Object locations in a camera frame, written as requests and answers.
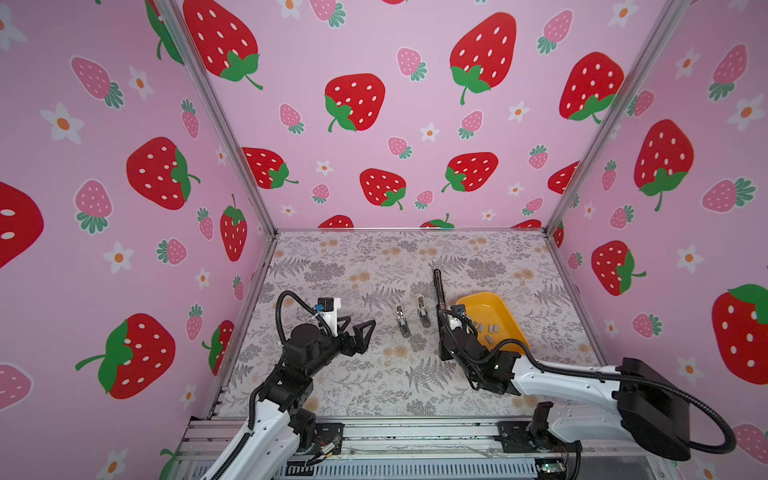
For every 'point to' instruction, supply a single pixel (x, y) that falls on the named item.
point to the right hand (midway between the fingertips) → (440, 330)
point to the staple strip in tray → (482, 326)
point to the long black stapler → (440, 290)
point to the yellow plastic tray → (493, 319)
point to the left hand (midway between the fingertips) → (363, 320)
